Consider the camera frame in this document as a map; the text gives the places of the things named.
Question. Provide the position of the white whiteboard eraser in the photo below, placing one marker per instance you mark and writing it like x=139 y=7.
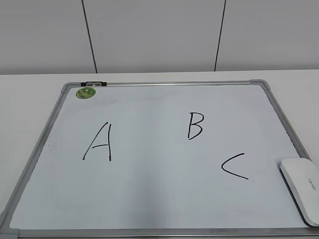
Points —
x=302 y=177

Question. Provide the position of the green round magnet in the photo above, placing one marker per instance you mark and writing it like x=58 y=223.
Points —
x=85 y=93

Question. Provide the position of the black marker clip holder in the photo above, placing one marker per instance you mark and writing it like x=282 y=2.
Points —
x=93 y=84

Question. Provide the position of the white board with grey frame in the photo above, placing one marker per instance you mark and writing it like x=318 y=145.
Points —
x=160 y=160

